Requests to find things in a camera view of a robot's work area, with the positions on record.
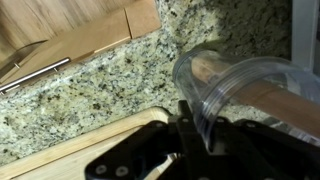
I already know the clear plastic cup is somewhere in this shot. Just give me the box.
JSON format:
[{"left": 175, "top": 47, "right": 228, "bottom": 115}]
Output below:
[{"left": 172, "top": 46, "right": 320, "bottom": 152}]

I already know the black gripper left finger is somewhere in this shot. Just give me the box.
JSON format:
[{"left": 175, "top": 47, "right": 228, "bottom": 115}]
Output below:
[{"left": 84, "top": 99, "right": 215, "bottom": 180}]

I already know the large wooden cutting board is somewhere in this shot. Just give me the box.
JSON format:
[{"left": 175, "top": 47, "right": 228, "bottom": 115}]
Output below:
[{"left": 0, "top": 106, "right": 172, "bottom": 180}]

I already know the steel drawer handle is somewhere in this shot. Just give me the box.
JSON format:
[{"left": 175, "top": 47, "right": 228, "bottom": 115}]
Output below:
[{"left": 0, "top": 57, "right": 72, "bottom": 95}]

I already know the small wooden cutting board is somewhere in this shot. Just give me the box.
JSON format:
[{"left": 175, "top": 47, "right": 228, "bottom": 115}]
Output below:
[{"left": 12, "top": 125, "right": 178, "bottom": 180}]

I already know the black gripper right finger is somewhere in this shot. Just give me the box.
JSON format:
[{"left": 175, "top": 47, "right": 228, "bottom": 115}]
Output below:
[{"left": 208, "top": 116, "right": 320, "bottom": 180}]

